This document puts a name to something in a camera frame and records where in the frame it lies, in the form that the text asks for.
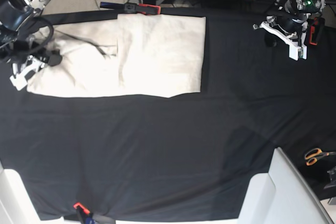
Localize red black top clamp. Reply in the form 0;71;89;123
100;2;161;15

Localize red black right clamp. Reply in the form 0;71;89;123
309;17;325;46

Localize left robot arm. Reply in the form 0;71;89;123
253;0;326;61

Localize white left side board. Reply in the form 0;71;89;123
1;166;64;224

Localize orange handled scissors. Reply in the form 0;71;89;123
304;148;335;166

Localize red black bottom clamp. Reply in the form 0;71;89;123
64;202;115;224

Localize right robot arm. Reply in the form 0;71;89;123
1;0;62;91

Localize red black clamp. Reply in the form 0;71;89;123
64;202;115;224
309;17;325;46
100;2;161;15

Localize white T-shirt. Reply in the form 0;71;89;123
26;14;206;98

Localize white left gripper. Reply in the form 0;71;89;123
253;22;307;60

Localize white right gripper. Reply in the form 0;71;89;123
9;54;62;90

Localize black table cloth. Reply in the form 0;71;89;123
1;8;335;222

